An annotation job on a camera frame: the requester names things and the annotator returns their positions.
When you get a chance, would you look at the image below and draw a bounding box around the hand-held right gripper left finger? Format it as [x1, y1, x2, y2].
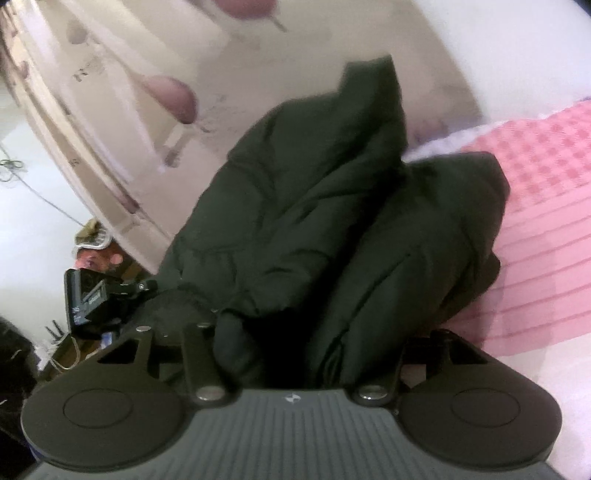
[97, 322, 228, 408]

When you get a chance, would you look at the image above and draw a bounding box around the cream curtain with pink print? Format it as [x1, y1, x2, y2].
[0, 0, 482, 274]

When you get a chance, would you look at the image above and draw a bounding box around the pink and purple checked bedsheet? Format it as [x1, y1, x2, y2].
[401, 98, 591, 480]

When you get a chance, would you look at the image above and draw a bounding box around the dark cloth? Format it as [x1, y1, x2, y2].
[0, 318, 43, 464]

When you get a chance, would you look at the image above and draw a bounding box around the white cable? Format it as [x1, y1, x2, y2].
[45, 336, 85, 371]

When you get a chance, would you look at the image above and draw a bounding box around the thin wall cable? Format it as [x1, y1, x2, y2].
[0, 142, 89, 228]

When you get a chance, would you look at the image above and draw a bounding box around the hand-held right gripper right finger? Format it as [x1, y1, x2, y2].
[355, 329, 493, 409]

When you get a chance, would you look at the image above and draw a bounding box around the pile of patterned cloth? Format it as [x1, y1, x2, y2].
[71, 218, 136, 274]

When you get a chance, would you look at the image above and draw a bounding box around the black padded jacket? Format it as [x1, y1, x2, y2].
[134, 54, 512, 394]

